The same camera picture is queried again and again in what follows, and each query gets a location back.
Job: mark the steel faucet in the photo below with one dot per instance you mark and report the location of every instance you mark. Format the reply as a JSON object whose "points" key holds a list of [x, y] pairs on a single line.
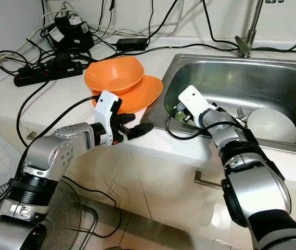
{"points": [[252, 26]]}

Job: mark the black power adapter brick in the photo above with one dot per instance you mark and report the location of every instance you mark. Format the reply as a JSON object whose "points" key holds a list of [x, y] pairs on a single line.
{"points": [[131, 44]]}

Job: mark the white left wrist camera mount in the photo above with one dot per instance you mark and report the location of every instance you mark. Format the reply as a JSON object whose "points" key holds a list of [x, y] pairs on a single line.
{"points": [[106, 104]]}

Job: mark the white bowl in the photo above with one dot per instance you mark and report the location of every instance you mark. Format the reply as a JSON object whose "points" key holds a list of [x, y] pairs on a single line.
{"points": [[272, 126]]}

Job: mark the orange bowl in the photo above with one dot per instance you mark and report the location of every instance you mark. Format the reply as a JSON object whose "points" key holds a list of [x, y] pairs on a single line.
{"points": [[114, 75]]}

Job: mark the steel fork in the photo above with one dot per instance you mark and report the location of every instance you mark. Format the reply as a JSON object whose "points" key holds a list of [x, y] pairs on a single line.
{"points": [[240, 112]]}

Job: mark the stainless steel sink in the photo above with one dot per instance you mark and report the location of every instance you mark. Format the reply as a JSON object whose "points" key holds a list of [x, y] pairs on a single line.
{"points": [[231, 75]]}

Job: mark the black charger block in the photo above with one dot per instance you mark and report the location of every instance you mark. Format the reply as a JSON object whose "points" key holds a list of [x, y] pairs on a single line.
{"points": [[72, 32]]}

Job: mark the black power strip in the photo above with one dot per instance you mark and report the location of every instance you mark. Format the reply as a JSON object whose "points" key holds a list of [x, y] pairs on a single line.
{"points": [[49, 74]]}

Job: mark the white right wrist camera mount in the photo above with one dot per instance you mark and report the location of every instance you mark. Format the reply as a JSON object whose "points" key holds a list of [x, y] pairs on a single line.
{"points": [[192, 99]]}

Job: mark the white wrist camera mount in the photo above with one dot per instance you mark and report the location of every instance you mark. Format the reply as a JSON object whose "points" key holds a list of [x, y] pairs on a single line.
{"points": [[106, 104], [192, 99]]}

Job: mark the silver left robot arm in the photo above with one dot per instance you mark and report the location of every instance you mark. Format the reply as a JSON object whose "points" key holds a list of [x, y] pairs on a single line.
{"points": [[59, 153]]}

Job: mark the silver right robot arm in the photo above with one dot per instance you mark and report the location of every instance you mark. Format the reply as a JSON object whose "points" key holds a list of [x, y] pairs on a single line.
{"points": [[257, 192]]}

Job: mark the orange plate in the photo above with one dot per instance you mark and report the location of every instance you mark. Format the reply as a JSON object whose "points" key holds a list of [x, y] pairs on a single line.
{"points": [[148, 94]]}

